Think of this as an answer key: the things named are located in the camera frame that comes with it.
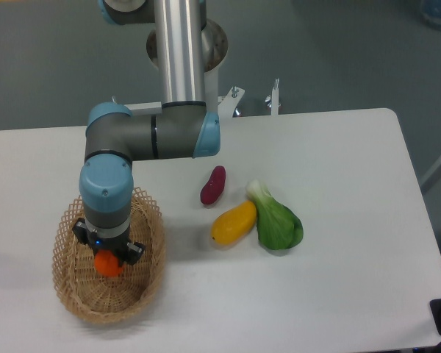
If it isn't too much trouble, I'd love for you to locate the blue object top right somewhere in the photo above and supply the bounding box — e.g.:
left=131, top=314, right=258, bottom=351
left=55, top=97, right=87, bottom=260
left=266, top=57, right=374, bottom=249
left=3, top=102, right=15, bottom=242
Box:
left=420, top=0, right=441, bottom=31

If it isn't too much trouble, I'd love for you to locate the purple sweet potato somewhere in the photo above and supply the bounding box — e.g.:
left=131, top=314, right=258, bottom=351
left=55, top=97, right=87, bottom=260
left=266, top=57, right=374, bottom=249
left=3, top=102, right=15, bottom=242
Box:
left=200, top=165, right=226, bottom=205

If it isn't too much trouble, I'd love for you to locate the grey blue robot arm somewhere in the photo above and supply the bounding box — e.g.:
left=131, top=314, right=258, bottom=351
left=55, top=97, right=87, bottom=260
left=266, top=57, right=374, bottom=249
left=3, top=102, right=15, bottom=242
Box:
left=73, top=1, right=221, bottom=266

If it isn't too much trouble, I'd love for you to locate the yellow mango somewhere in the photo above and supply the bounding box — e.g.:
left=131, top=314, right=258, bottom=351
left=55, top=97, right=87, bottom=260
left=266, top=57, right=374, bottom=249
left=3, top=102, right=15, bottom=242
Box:
left=210, top=201, right=257, bottom=246

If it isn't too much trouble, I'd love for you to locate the green bok choy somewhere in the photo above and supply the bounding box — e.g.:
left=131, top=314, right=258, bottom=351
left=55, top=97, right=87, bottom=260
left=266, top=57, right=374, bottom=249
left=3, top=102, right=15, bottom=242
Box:
left=245, top=179, right=304, bottom=251

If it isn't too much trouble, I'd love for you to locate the orange fruit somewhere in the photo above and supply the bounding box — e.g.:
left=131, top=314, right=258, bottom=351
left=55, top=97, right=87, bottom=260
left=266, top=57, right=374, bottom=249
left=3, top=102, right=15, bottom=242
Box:
left=94, top=249, right=123, bottom=277

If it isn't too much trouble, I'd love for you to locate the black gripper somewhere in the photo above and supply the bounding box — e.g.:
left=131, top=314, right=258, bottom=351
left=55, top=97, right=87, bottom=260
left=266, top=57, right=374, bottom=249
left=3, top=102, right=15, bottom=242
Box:
left=71, top=218, right=146, bottom=267

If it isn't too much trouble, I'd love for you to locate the woven wicker basket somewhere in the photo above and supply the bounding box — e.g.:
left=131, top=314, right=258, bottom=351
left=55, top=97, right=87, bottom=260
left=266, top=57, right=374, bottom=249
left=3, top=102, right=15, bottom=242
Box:
left=52, top=188, right=166, bottom=324

